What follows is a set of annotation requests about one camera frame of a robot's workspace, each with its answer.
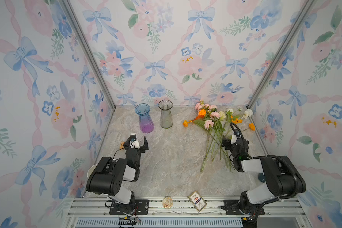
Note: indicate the white flower stem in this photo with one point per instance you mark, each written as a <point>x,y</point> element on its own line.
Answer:
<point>239,116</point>

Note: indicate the aluminium rail frame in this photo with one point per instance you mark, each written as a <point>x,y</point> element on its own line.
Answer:
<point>94,213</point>

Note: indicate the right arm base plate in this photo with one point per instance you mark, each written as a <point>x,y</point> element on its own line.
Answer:
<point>234,207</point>

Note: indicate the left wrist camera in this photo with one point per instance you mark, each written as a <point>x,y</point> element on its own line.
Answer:
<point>132,139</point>

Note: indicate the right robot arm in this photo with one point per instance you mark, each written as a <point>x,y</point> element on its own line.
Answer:
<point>282,180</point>

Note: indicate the corner aluminium post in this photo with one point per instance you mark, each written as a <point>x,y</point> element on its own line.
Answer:
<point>74,22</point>
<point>292,32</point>

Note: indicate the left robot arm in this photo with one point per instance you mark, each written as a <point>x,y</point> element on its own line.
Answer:
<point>106,178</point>

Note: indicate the framed card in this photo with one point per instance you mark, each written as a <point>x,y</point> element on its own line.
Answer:
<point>198,202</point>

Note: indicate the round beige coaster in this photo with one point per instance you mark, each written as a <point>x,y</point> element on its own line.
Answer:
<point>167,202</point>

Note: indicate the left corner aluminium post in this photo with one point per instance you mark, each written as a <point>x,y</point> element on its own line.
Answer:
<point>74,22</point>

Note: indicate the orange marigold flower stem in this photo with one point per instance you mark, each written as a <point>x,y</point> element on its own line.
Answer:
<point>201,115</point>

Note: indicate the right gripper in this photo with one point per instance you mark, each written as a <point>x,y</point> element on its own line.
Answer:
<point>228,143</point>

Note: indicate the blue purple glass vase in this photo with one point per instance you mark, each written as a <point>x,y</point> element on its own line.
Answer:
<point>145,121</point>

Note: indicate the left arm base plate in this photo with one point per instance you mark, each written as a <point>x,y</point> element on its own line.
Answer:
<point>135,207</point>

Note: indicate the clear grey glass vase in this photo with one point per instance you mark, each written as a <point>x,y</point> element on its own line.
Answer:
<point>166,119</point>

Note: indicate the pink rose stem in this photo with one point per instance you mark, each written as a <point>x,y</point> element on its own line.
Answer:
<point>209,125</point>

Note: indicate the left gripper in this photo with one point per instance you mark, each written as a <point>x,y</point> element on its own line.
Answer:
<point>142,146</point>

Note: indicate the yellow poppy flower stem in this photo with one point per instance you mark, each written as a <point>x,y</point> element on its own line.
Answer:
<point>235,130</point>

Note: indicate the cream white cup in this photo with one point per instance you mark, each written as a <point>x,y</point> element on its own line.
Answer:
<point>90,171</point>

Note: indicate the right corner aluminium post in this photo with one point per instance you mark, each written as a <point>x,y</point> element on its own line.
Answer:
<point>292,32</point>

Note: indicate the pink carnation stem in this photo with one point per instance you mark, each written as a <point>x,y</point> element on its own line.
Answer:
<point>216,130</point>

